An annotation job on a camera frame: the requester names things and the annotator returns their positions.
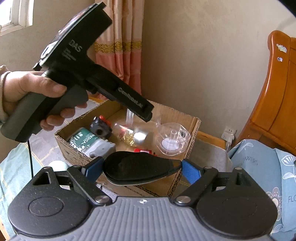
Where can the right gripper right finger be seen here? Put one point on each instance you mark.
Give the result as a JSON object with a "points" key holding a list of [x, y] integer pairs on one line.
{"points": [[200, 180]]}

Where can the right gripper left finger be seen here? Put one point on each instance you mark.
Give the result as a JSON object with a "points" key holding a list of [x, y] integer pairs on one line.
{"points": [[84, 182]]}

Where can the mint earbud case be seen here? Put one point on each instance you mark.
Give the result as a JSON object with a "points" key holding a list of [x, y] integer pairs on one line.
{"points": [[58, 166]]}

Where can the green medical bottle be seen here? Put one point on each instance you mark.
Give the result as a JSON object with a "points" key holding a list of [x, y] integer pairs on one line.
{"points": [[90, 144]]}

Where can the black computer mouse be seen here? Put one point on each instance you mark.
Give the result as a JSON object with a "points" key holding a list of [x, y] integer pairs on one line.
{"points": [[129, 168]]}

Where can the clear jar red label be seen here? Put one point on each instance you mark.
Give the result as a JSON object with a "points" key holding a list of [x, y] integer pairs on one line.
{"points": [[172, 139]]}

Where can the black toy car red wheels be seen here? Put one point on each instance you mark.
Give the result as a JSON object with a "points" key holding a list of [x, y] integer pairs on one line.
{"points": [[101, 127]]}

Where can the red toy train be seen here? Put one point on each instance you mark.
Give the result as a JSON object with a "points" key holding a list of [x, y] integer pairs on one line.
{"points": [[144, 151]]}

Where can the golden capsule bottle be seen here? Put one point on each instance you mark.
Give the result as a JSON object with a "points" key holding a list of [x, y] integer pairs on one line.
{"points": [[134, 137]]}

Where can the clear jar happy label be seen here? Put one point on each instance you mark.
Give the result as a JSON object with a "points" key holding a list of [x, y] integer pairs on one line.
{"points": [[132, 119]]}

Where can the person left hand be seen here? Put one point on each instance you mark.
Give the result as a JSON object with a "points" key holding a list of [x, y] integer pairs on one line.
{"points": [[17, 84]]}

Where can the pink orange curtain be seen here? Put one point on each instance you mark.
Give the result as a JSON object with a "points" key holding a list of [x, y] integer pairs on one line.
{"points": [[119, 48]]}

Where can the checked blanket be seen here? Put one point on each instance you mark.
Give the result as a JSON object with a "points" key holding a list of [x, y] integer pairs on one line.
{"points": [[16, 171]]}

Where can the blue floral pillow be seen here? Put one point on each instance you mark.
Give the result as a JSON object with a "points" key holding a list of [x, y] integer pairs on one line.
{"points": [[274, 172]]}

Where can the wooden headboard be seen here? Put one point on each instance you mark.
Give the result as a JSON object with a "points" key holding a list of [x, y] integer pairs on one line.
{"points": [[272, 121]]}

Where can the white wall plug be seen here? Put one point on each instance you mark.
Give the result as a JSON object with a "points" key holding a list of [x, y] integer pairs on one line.
{"points": [[228, 136]]}

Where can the window frame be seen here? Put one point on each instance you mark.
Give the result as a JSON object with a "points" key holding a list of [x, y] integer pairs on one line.
{"points": [[16, 15]]}

